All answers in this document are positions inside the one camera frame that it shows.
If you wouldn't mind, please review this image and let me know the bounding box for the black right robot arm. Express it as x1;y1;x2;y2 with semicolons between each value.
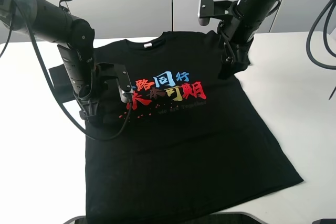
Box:
217;0;277;80

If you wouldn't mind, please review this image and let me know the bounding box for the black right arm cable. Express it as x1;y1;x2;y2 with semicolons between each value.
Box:
306;0;336;101

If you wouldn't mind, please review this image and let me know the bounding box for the black printed t-shirt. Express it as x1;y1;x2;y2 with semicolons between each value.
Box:
48;31;305;224

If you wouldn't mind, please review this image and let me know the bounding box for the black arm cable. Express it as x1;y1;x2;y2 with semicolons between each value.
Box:
306;0;336;101
0;0;135;141

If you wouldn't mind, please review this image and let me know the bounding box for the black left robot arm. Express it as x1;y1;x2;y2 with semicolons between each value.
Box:
1;0;107;125

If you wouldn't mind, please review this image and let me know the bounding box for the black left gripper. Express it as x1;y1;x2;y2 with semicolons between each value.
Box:
73;62;118;124

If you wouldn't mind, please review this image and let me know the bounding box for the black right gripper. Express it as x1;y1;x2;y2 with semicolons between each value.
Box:
217;18;253;79

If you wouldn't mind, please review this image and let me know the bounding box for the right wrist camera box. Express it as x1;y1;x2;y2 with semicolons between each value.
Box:
197;0;214;26

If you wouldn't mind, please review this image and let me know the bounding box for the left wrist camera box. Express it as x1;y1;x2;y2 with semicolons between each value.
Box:
114;64;133;103

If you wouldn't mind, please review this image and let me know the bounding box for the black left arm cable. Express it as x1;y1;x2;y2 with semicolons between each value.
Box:
0;0;135;141

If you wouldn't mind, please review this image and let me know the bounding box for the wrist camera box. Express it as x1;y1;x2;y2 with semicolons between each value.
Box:
114;64;133;103
197;0;214;26

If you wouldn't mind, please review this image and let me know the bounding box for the dark object bottom right corner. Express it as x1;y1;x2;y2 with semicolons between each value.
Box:
312;218;336;224

